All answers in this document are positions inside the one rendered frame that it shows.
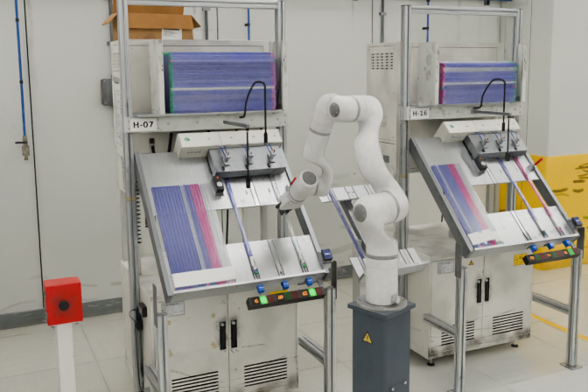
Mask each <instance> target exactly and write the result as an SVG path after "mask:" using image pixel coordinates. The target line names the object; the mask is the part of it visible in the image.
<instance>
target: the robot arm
mask: <svg viewBox="0 0 588 392"><path fill-rule="evenodd" d="M382 116H383V113H382V105H381V104H380V102H379V101H378V100H377V99H376V98H374V97H373V96H370V95H338V94H325V95H323V96H321V97H320V98H319V99H318V101H317V103H316V105H315V108H314V111H313V114H312V118H311V123H310V126H309V129H308V133H307V136H306V139H305V143H304V148H303V158H304V159H305V160H307V161H309V162H311V163H313V164H315V165H318V166H319V167H320V168H321V169H322V174H321V177H320V178H318V176H317V174H316V173H315V172H314V171H311V170H304V171H301V173H300V174H299V175H298V177H297V178H296V180H295V181H294V182H293V184H292V185H291V186H290V188H289V190H288V192H285V193H284V194H283V195H282V196H281V197H280V198H279V199H278V201H277V202H280V203H279V204H277V205H276V209H279V213H280V214H281V215H283V214H284V213H285V210H286V212H287V214H288V213H289V211H291V210H292V209H296V208H300V207H301V206H302V205H303V203H304V201H305V199H306V198H307V197H309V196H319V197H325V196H326V195H327V194H328V193H329V191H330V189H331V185H332V182H333V169H332V167H331V165H330V164H329V162H328V161H327V159H326V157H325V150H326V146H327V143H328V140H329V137H330V134H331V131H332V128H333V123H355V122H357V123H358V124H359V132H358V135H357V136H356V138H355V139H354V141H353V153H354V156H355V160H356V163H357V165H358V168H359V170H360V173H361V175H362V176H363V177H364V179H366V180H367V181H368V182H369V183H370V184H371V185H372V186H373V187H374V189H375V190H376V192H377V193H374V194H369V195H366V196H363V197H361V198H359V199H358V200H357V201H356V202H355V204H354V207H353V220H354V222H355V224H356V226H357V227H358V229H359V230H360V231H361V233H362V234H363V236H364V238H365V241H366V294H365V295H362V296H360V297H358V298H357V299H356V304H357V305H358V306H359V307H360V308H362V309H365V310H369V311H373V312H395V311H399V310H401V309H403V308H405V307H406V306H407V300H406V299H405V298H404V297H400V296H398V243H397V241H396V239H395V238H394V237H392V236H390V235H388V234H386V233H385V231H384V225H387V224H391V223H396V222H398V221H401V220H403V219H404V218H405V217H406V215H407V214H408V211H409V202H408V200H407V197H406V195H405V193H404V192H403V189H402V188H401V187H400V186H399V185H398V183H397V182H396V180H395V179H394V178H393V177H392V175H391V174H390V173H389V170H388V169H387V167H386V165H385V163H384V160H383V157H382V151H381V148H380V145H379V138H378V134H379V128H380V125H381V122H382Z"/></svg>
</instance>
